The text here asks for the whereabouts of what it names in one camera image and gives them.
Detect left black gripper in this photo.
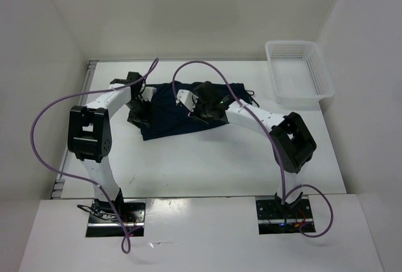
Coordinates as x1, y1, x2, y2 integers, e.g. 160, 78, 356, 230
126, 97, 156, 129

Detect navy blue shorts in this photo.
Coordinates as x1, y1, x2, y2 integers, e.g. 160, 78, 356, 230
128, 81, 259, 141

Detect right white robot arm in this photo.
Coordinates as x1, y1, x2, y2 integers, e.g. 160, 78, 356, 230
177, 82, 317, 219

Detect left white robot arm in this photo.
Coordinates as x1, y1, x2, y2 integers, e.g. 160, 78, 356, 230
67, 72, 156, 222

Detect white plastic basket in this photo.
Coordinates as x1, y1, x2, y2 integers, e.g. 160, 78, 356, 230
265, 40, 335, 107

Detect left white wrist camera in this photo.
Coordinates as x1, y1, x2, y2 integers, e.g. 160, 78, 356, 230
140, 86, 157, 102

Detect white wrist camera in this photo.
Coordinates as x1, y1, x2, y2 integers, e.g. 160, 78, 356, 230
176, 89, 198, 112
140, 86, 157, 102

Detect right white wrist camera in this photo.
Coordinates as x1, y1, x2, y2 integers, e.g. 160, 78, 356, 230
176, 89, 198, 112

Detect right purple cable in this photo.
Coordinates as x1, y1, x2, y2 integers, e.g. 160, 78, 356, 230
172, 60, 334, 238

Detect purple cable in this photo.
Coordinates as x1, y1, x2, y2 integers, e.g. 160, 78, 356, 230
30, 58, 160, 254
172, 60, 334, 238

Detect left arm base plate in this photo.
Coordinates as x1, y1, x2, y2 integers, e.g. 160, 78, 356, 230
77, 200, 146, 238

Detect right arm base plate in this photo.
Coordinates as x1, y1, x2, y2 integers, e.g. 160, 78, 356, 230
255, 196, 316, 235

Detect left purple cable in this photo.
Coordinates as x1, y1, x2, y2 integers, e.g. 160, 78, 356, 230
30, 58, 160, 254

